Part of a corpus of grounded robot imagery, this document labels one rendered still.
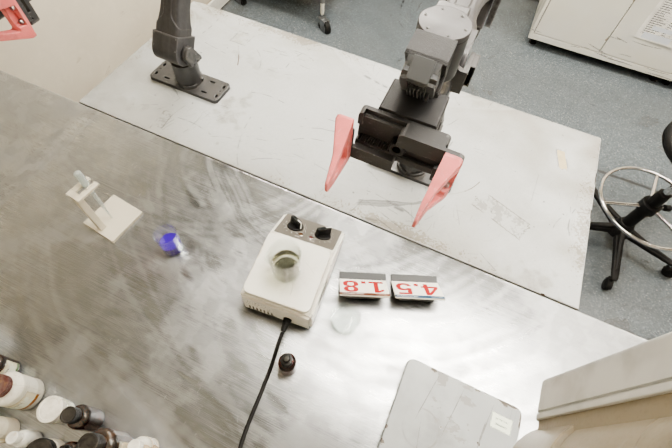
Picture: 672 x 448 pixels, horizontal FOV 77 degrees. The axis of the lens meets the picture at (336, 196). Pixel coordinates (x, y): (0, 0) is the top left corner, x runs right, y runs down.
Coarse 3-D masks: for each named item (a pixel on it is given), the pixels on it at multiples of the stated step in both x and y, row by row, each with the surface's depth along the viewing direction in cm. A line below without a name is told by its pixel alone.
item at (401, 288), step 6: (396, 288) 78; (402, 288) 78; (408, 288) 78; (414, 288) 79; (420, 288) 79; (426, 288) 79; (432, 288) 79; (438, 288) 79; (402, 294) 76; (408, 294) 76; (414, 294) 77; (420, 294) 77; (426, 294) 77; (432, 294) 77; (438, 294) 77
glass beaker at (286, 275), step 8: (280, 240) 68; (288, 240) 68; (272, 248) 67; (280, 248) 70; (288, 248) 70; (296, 248) 68; (264, 256) 66; (272, 256) 69; (272, 264) 65; (296, 264) 66; (272, 272) 69; (280, 272) 67; (288, 272) 67; (296, 272) 68; (280, 280) 70; (288, 280) 69; (296, 280) 71
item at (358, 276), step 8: (344, 272) 81; (352, 272) 82; (360, 272) 82; (360, 280) 80; (368, 280) 81; (376, 280) 81; (384, 280) 81; (352, 296) 78; (360, 296) 75; (368, 296) 75; (376, 296) 75; (384, 296) 75
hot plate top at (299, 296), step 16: (272, 240) 75; (304, 256) 74; (320, 256) 74; (256, 272) 72; (304, 272) 72; (320, 272) 72; (256, 288) 70; (272, 288) 70; (288, 288) 70; (304, 288) 71; (288, 304) 69; (304, 304) 69
